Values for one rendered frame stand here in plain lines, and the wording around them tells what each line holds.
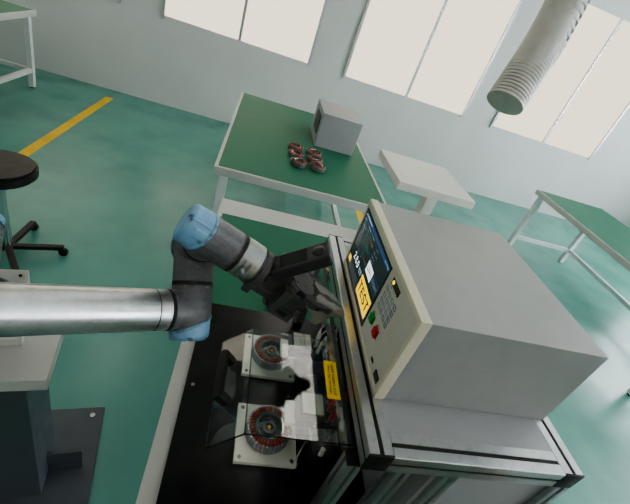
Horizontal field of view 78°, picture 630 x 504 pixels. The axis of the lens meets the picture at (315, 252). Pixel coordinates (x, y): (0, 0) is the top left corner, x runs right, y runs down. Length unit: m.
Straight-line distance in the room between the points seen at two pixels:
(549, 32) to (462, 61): 3.82
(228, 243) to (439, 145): 5.44
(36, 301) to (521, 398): 0.85
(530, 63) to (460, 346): 1.41
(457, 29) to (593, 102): 2.28
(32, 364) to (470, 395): 1.02
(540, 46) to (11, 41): 5.50
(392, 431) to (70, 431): 1.45
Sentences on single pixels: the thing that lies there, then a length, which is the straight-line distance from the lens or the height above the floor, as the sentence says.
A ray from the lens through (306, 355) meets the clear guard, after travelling 0.86.
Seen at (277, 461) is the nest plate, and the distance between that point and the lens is 1.04.
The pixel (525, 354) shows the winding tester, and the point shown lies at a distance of 0.80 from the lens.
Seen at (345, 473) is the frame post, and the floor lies 1.02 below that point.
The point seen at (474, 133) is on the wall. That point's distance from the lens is 6.12.
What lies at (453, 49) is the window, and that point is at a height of 1.68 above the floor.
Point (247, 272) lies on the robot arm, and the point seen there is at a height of 1.26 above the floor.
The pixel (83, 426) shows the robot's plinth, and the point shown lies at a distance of 1.95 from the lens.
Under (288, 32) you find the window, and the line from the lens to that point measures 5.28.
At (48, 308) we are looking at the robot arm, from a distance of 0.66.
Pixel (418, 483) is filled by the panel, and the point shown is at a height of 1.00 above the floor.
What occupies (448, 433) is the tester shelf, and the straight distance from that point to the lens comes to 0.82.
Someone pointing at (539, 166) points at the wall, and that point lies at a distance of 6.84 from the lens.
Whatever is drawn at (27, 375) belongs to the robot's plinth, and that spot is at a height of 0.75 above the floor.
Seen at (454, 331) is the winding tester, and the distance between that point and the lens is 0.69.
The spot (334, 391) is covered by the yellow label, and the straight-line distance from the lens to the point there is 0.82.
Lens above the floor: 1.68
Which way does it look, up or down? 32 degrees down
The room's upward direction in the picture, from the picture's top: 21 degrees clockwise
